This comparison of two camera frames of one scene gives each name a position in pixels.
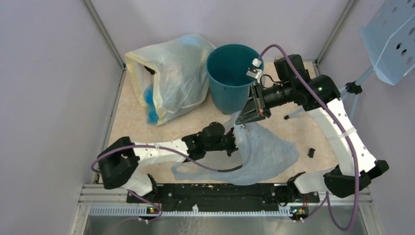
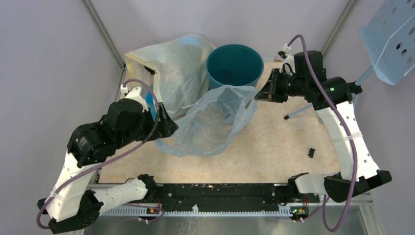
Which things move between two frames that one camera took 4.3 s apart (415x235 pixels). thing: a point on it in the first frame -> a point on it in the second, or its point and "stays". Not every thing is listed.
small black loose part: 311,152 stays
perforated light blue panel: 389,36 stays
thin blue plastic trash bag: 264,152 -> 214,123
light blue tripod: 355,87 stays
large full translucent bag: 169,77 stays
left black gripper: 234,147 -> 166,126
